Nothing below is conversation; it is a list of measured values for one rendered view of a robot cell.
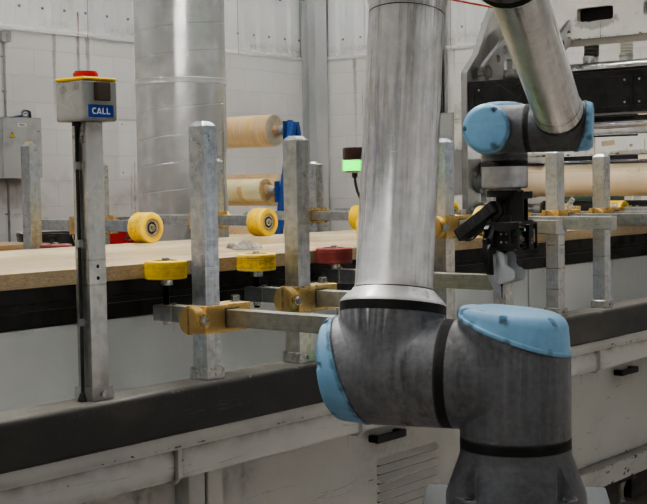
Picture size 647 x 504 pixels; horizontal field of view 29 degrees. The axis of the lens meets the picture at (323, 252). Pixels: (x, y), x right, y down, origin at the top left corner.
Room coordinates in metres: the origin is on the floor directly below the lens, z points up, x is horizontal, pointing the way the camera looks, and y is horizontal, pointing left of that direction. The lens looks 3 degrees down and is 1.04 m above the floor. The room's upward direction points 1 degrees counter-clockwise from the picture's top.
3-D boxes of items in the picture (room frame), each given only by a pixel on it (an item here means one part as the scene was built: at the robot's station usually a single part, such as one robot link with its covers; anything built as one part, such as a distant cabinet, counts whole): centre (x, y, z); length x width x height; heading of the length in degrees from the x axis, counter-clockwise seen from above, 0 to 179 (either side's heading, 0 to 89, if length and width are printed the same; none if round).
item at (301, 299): (2.44, 0.04, 0.82); 0.13 x 0.06 x 0.05; 140
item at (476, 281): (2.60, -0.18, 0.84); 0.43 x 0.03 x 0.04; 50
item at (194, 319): (2.25, 0.20, 0.81); 0.13 x 0.06 x 0.05; 140
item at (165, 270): (2.35, 0.30, 0.85); 0.08 x 0.08 x 0.11
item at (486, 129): (2.35, -0.33, 1.14); 0.12 x 0.12 x 0.09; 70
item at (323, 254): (2.74, -0.02, 0.85); 0.08 x 0.08 x 0.11
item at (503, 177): (2.46, -0.36, 1.05); 0.10 x 0.09 x 0.05; 140
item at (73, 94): (2.03, 0.38, 1.18); 0.07 x 0.07 x 0.08; 50
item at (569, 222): (3.01, -0.47, 0.95); 0.50 x 0.04 x 0.04; 50
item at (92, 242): (2.03, 0.38, 0.93); 0.05 x 0.04 x 0.45; 140
